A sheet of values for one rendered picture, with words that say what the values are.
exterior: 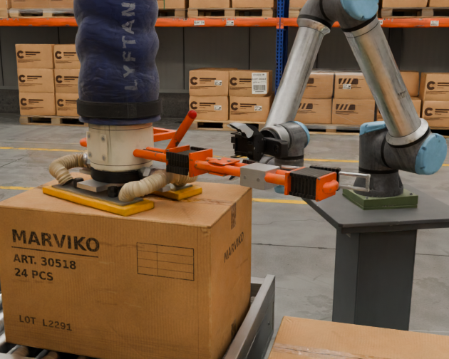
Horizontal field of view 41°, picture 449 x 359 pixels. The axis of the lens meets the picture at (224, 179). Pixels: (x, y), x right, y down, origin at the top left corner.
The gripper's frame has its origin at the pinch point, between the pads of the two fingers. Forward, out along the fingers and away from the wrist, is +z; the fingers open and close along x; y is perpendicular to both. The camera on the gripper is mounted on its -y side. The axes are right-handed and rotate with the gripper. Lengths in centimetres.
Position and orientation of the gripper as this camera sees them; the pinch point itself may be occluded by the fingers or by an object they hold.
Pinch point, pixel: (231, 152)
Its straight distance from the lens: 158.2
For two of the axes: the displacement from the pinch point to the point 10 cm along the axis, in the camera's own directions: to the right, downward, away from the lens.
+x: 0.0, -9.7, -2.4
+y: -7.8, -1.5, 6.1
